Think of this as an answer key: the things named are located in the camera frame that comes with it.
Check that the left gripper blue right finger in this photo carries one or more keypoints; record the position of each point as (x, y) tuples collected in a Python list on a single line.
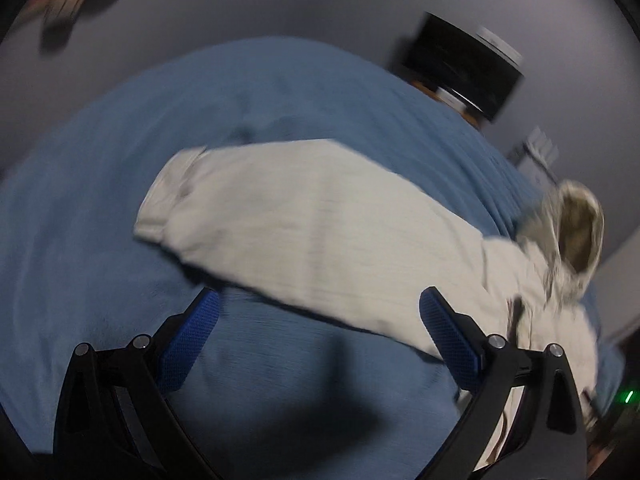
[(547, 438)]

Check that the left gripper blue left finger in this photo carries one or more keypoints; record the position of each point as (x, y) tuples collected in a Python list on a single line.
[(113, 414)]

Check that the cream hooded jacket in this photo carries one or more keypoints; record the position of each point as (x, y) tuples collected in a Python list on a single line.
[(317, 226)]

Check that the blue fleece blanket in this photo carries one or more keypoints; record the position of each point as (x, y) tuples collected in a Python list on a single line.
[(274, 394)]

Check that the white box above television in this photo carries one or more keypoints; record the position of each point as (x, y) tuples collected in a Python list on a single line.
[(500, 46)]

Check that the black wall television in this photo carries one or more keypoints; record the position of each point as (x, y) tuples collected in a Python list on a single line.
[(443, 56)]

